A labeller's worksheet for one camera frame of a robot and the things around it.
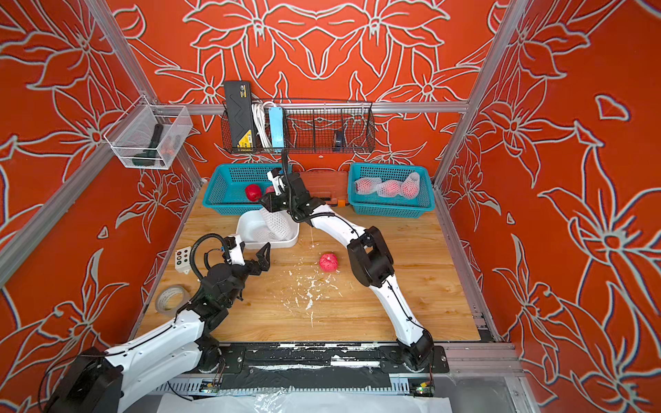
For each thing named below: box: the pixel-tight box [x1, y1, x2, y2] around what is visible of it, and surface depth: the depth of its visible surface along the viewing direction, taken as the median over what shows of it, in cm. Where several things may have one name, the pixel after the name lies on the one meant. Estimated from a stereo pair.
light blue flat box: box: [268, 106, 285, 148], surface depth 91 cm
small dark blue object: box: [335, 130, 344, 148], surface depth 92 cm
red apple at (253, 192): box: [244, 184, 262, 203], surface depth 112 cm
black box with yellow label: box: [224, 80, 255, 151], surface depth 89 cm
